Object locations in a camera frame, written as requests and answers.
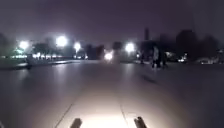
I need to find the grey paved plaza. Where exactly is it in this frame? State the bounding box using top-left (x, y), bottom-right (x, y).
top-left (0, 59), bottom-right (224, 128)

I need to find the low wall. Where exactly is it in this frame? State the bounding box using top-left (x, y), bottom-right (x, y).
top-left (0, 56), bottom-right (83, 71)

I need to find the robot's own part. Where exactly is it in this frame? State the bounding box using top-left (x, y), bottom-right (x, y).
top-left (133, 116), bottom-right (148, 128)
top-left (69, 117), bottom-right (84, 128)

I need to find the street lamp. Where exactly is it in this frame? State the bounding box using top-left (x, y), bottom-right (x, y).
top-left (124, 42), bottom-right (136, 61)
top-left (73, 41), bottom-right (83, 59)
top-left (55, 35), bottom-right (69, 48)
top-left (18, 39), bottom-right (30, 51)

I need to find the row of dark trees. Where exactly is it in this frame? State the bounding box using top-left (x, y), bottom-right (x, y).
top-left (31, 41), bottom-right (106, 61)
top-left (138, 27), bottom-right (224, 65)

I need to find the group of people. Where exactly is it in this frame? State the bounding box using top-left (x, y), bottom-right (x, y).
top-left (148, 45), bottom-right (170, 70)

